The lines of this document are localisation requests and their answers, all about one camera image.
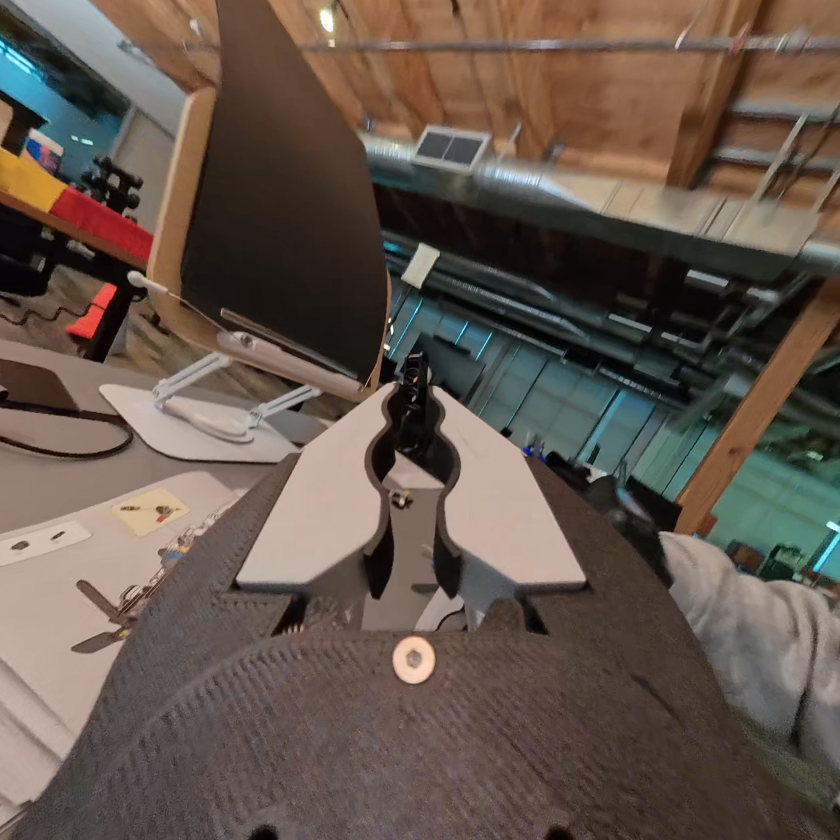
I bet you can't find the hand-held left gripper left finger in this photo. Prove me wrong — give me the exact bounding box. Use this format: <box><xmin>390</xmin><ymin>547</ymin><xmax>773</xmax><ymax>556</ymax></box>
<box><xmin>235</xmin><ymin>384</ymin><xmax>399</xmax><ymax>601</ymax></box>

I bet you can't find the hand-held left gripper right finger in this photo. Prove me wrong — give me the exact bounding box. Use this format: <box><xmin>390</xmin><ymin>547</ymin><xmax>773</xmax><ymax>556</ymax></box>
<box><xmin>427</xmin><ymin>384</ymin><xmax>588</xmax><ymax>614</ymax></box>

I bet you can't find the small black lego pin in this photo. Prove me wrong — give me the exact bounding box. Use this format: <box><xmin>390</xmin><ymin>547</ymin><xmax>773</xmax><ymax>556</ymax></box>
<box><xmin>394</xmin><ymin>352</ymin><xmax>439</xmax><ymax>460</ymax></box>

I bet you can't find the lego instruction booklet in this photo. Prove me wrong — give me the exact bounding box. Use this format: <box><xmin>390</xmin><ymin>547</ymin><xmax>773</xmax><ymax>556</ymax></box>
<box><xmin>0</xmin><ymin>469</ymin><xmax>263</xmax><ymax>809</ymax></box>

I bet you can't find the white laptop stand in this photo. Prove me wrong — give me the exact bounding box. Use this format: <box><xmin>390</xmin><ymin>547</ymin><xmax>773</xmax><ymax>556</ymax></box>
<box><xmin>98</xmin><ymin>308</ymin><xmax>368</xmax><ymax>465</ymax></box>

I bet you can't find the white hanging paper tag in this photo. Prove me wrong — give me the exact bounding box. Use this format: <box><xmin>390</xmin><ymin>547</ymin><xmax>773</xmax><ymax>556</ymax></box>
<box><xmin>401</xmin><ymin>243</ymin><xmax>441</xmax><ymax>288</ymax></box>

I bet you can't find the red object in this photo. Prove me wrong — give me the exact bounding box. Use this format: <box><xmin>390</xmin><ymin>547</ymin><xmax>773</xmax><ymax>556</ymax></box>
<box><xmin>64</xmin><ymin>282</ymin><xmax>120</xmax><ymax>340</ymax></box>

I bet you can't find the tablet on white stand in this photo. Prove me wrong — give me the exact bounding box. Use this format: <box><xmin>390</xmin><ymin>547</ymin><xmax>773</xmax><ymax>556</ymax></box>
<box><xmin>147</xmin><ymin>0</ymin><xmax>392</xmax><ymax>396</ymax></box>

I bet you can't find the dark brown box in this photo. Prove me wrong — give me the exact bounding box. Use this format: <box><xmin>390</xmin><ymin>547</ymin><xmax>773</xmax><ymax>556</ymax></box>
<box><xmin>0</xmin><ymin>357</ymin><xmax>84</xmax><ymax>414</ymax></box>

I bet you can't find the wooden side table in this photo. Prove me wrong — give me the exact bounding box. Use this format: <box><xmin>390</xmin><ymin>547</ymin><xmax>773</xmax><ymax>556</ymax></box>
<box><xmin>0</xmin><ymin>190</ymin><xmax>155</xmax><ymax>363</ymax></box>

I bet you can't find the white vent grille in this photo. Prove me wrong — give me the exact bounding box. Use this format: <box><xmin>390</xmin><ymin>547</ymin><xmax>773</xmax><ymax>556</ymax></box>
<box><xmin>411</xmin><ymin>124</ymin><xmax>493</xmax><ymax>175</ymax></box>

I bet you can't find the black rack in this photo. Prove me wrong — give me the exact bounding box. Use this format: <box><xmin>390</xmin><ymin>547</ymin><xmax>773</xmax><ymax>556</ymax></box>
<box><xmin>80</xmin><ymin>154</ymin><xmax>143</xmax><ymax>212</ymax></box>

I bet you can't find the yellow and red cloth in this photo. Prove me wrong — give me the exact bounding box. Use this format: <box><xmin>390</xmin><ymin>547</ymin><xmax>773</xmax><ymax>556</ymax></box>
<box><xmin>0</xmin><ymin>147</ymin><xmax>155</xmax><ymax>265</ymax></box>

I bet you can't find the metal ceiling pipe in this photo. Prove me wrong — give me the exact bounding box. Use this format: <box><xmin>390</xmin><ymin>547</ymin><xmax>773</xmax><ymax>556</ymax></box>
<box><xmin>302</xmin><ymin>31</ymin><xmax>840</xmax><ymax>56</ymax></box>

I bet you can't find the wooden post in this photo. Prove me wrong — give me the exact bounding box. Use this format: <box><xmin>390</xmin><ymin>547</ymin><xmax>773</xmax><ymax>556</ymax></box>
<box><xmin>675</xmin><ymin>276</ymin><xmax>840</xmax><ymax>537</ymax></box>

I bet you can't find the black cable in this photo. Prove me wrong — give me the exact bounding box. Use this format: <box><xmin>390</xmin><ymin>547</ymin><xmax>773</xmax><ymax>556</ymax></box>
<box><xmin>0</xmin><ymin>400</ymin><xmax>135</xmax><ymax>460</ymax></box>

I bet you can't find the white thin cable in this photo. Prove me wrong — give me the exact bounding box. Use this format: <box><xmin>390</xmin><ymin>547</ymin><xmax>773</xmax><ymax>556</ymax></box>
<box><xmin>126</xmin><ymin>269</ymin><xmax>221</xmax><ymax>329</ymax></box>

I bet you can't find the silver air duct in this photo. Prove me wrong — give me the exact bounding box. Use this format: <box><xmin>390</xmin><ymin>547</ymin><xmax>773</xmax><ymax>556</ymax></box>
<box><xmin>357</xmin><ymin>125</ymin><xmax>840</xmax><ymax>280</ymax></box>

